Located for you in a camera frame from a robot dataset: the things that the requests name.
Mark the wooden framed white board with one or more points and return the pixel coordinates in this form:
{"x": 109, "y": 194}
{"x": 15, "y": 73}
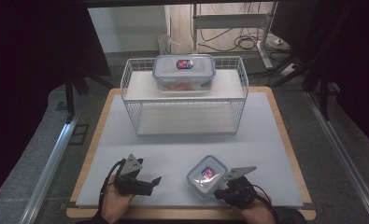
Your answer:
{"x": 88, "y": 155}

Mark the white power strip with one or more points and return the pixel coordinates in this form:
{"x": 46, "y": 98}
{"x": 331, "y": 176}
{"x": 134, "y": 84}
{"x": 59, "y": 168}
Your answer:
{"x": 288, "y": 70}

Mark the black stand legs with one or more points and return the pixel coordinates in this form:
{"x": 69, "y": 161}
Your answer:
{"x": 74, "y": 90}

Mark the small clear plastic food container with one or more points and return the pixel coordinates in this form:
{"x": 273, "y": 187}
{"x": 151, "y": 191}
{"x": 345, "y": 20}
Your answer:
{"x": 205, "y": 175}

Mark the person's right hand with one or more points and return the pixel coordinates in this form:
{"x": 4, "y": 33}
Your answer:
{"x": 255, "y": 213}

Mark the white metal desk frame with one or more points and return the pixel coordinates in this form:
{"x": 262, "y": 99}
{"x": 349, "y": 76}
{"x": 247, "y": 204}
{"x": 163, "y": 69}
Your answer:
{"x": 232, "y": 20}

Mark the black curtain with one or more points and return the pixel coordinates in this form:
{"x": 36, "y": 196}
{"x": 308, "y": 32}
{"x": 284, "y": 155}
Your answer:
{"x": 26, "y": 62}
{"x": 344, "y": 46}

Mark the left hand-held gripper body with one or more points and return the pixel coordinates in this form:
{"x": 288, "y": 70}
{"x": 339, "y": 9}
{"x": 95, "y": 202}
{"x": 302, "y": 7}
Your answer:
{"x": 130, "y": 180}

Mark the person's left hand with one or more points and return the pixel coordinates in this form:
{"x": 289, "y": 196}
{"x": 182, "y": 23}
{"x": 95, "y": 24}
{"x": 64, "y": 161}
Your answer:
{"x": 116, "y": 203}

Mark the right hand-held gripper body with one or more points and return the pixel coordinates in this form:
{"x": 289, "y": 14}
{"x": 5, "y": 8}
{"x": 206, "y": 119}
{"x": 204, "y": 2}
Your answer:
{"x": 239, "y": 189}

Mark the aluminium floor rail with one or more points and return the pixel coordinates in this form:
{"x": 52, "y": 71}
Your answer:
{"x": 48, "y": 168}
{"x": 344, "y": 155}

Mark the white table mat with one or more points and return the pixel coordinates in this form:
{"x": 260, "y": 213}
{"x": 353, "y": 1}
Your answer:
{"x": 173, "y": 155}

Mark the large clear plastic food container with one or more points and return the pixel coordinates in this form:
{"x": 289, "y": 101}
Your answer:
{"x": 184, "y": 73}

